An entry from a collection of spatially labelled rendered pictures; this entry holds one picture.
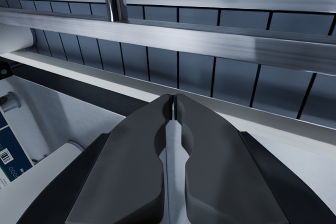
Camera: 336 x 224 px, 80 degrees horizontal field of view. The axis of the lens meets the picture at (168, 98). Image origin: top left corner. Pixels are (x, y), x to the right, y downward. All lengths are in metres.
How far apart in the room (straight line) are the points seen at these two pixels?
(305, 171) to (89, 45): 0.31
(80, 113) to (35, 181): 0.14
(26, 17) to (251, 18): 0.18
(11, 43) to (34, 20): 0.18
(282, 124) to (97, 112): 0.27
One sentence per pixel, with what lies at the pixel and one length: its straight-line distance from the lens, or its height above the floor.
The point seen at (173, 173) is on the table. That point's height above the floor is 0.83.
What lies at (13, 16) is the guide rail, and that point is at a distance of 0.23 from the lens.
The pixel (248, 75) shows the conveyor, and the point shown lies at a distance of 0.19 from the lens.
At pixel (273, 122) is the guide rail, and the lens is 0.18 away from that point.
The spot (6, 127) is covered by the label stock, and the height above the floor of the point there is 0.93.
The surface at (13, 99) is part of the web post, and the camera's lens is 0.62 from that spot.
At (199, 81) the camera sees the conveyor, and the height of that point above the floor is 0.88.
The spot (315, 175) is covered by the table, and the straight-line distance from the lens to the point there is 0.31.
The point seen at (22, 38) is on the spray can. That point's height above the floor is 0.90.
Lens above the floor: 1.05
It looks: 47 degrees down
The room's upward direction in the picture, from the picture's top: 132 degrees counter-clockwise
